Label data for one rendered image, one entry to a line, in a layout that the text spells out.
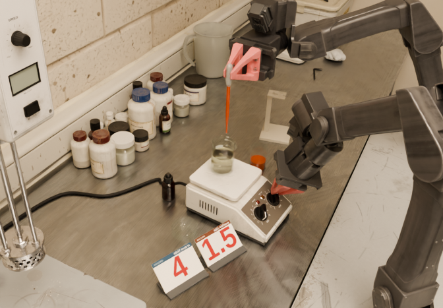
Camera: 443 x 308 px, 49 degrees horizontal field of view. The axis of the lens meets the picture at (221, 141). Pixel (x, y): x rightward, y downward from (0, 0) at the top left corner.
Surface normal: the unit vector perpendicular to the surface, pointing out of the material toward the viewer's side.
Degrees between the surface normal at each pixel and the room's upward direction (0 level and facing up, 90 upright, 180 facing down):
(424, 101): 28
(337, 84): 0
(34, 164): 90
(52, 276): 0
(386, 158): 0
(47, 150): 90
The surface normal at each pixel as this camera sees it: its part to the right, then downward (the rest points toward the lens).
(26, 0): 0.89, 0.29
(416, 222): -0.92, 0.18
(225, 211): -0.53, 0.46
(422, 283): 0.36, 0.51
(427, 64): 0.10, 0.70
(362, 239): 0.05, -0.83
